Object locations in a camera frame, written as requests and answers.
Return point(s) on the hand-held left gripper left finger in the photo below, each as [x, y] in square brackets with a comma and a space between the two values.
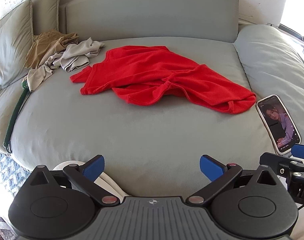
[94, 167]

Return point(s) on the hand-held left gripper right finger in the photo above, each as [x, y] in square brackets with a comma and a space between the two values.
[210, 167]

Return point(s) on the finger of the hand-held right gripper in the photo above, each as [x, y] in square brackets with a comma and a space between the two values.
[303, 152]
[274, 162]

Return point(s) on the red shirt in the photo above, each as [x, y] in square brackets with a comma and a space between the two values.
[147, 75]

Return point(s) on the white curved object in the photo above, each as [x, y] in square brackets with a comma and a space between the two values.
[109, 182]

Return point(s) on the smartphone with white case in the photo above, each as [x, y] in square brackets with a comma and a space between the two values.
[279, 125]

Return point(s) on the grey sofa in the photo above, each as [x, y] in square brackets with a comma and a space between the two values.
[117, 135]

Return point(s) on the blue patterned rug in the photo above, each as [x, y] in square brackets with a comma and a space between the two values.
[4, 180]

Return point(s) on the light grey pillow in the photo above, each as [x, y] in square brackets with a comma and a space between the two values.
[274, 62]

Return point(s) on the grey garment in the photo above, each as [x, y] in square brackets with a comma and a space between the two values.
[74, 55]

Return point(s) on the brown garment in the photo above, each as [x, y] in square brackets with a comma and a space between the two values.
[42, 47]

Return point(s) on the window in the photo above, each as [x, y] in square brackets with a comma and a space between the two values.
[299, 5]

